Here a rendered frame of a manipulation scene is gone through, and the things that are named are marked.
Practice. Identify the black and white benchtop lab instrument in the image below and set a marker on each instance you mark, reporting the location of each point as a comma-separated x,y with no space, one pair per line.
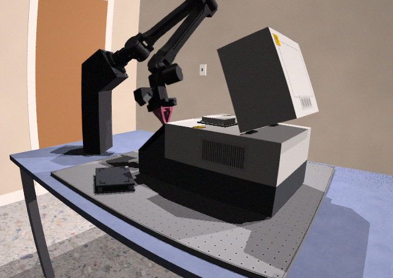
254,164

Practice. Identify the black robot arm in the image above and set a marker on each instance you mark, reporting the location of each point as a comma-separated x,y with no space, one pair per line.
160,65

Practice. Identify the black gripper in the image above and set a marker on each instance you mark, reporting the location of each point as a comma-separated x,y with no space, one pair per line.
163,113

